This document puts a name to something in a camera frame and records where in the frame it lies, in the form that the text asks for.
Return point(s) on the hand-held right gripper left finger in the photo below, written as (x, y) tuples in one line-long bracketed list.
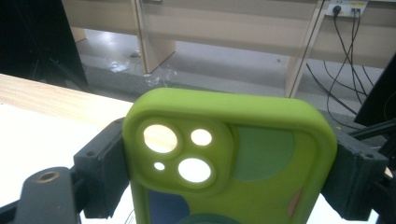
[(102, 168)]

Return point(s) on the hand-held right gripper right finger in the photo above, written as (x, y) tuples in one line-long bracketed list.
[(351, 180)]

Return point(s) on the black metal stand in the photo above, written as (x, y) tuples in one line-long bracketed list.
[(373, 129)]

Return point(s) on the light wooden table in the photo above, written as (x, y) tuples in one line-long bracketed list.
[(46, 96)]

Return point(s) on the black curtain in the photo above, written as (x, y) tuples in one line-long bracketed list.
[(383, 93), (31, 37)]

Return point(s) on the crumpled clear plastic scrap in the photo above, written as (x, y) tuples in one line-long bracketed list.
[(118, 66), (136, 53), (160, 77)]

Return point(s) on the wooden shelf unit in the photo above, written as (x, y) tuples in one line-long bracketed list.
[(218, 25)]

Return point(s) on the white wall power socket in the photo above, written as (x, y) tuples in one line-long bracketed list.
[(345, 11)]

